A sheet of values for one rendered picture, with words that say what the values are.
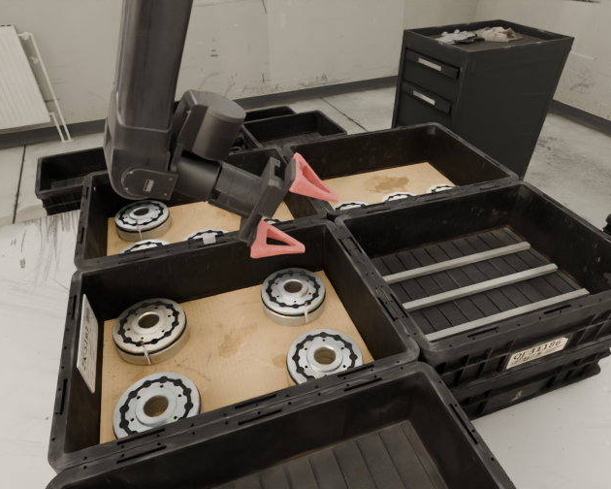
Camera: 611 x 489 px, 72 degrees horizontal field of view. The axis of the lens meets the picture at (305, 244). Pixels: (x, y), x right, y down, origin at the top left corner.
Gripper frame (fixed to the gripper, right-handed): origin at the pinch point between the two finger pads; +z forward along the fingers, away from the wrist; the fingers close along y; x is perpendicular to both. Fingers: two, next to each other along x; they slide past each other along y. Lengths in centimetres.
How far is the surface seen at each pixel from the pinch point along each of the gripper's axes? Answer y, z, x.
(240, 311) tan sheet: 20.1, -2.9, 1.4
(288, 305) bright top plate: 13.6, 2.6, 3.0
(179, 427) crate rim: 11.8, -10.1, 25.7
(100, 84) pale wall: 131, -95, -268
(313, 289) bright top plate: 11.8, 6.1, -0.2
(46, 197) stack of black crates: 79, -57, -75
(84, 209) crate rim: 24.2, -31.5, -14.2
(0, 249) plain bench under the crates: 61, -51, -32
